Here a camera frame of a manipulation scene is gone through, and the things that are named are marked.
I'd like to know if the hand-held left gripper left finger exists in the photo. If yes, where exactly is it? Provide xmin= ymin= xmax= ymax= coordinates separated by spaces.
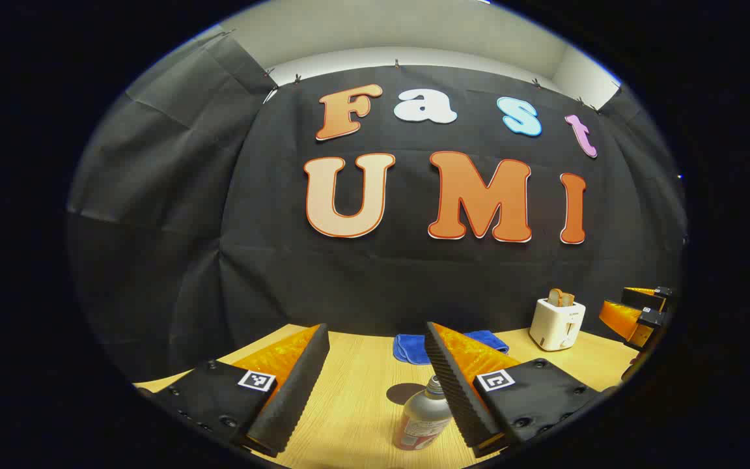
xmin=144 ymin=322 xmax=331 ymax=458

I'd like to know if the silver water bottle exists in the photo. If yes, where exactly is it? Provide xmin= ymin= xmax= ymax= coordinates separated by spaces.
xmin=393 ymin=375 xmax=454 ymax=451

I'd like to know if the blue towel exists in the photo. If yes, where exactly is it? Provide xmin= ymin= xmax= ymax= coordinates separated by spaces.
xmin=393 ymin=331 xmax=509 ymax=365

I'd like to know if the white toaster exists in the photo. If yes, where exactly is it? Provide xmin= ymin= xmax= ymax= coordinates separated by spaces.
xmin=529 ymin=298 xmax=587 ymax=352

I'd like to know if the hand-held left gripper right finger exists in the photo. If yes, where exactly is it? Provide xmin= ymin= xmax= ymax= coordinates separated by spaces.
xmin=424 ymin=322 xmax=617 ymax=458

